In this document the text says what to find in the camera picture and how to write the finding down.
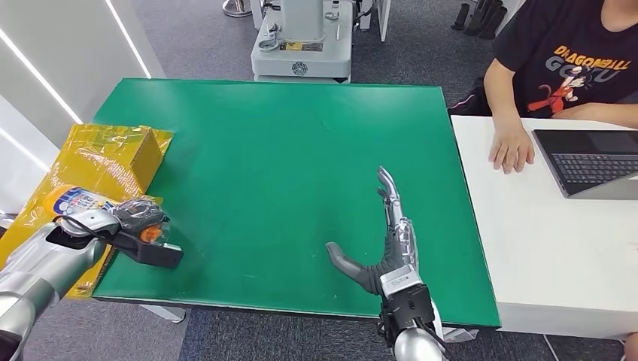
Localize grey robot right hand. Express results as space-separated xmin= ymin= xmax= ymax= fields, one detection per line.
xmin=324 ymin=166 xmax=420 ymax=296

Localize person's right hand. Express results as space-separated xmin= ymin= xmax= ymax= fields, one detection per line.
xmin=488 ymin=122 xmax=536 ymax=174

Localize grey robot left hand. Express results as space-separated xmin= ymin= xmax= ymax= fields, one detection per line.
xmin=111 ymin=197 xmax=169 ymax=236

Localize orange plastic bottle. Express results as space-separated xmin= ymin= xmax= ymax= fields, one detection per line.
xmin=43 ymin=184 xmax=172 ymax=245

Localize yellow film wrapped cardboard box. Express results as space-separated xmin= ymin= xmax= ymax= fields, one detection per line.
xmin=0 ymin=123 xmax=175 ymax=300

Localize dark grey laptop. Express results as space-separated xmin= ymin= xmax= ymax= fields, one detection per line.
xmin=531 ymin=129 xmax=638 ymax=201

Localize white desk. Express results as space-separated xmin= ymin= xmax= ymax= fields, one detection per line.
xmin=450 ymin=115 xmax=638 ymax=343

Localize person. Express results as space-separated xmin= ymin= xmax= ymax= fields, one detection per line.
xmin=447 ymin=0 xmax=638 ymax=174

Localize white table foot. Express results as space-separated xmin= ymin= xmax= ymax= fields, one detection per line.
xmin=140 ymin=304 xmax=188 ymax=325
xmin=440 ymin=326 xmax=480 ymax=344

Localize black upright cylinder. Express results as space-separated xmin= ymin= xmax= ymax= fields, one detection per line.
xmin=480 ymin=2 xmax=510 ymax=41
xmin=465 ymin=0 xmax=493 ymax=36
xmin=451 ymin=1 xmax=472 ymax=30

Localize green table mat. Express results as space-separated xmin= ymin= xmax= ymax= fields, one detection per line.
xmin=92 ymin=77 xmax=503 ymax=329

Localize white furniture panel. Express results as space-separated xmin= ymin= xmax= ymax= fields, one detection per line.
xmin=376 ymin=0 xmax=393 ymax=41

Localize white robot stand machine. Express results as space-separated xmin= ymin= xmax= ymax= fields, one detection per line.
xmin=250 ymin=0 xmax=356 ymax=83

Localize silver round stand base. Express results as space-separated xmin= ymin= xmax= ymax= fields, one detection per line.
xmin=222 ymin=0 xmax=254 ymax=17

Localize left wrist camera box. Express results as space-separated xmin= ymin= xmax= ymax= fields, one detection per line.
xmin=113 ymin=231 xmax=185 ymax=271

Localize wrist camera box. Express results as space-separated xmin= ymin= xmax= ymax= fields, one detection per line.
xmin=113 ymin=231 xmax=185 ymax=271
xmin=378 ymin=265 xmax=436 ymax=331

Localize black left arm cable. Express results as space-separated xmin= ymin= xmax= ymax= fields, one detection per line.
xmin=59 ymin=214 xmax=132 ymax=247

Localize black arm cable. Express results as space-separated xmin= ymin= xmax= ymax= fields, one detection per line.
xmin=415 ymin=317 xmax=451 ymax=356
xmin=59 ymin=214 xmax=132 ymax=247

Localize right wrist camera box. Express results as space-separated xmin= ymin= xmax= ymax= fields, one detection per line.
xmin=378 ymin=265 xmax=436 ymax=331

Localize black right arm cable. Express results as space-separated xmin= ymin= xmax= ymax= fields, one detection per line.
xmin=415 ymin=317 xmax=451 ymax=356

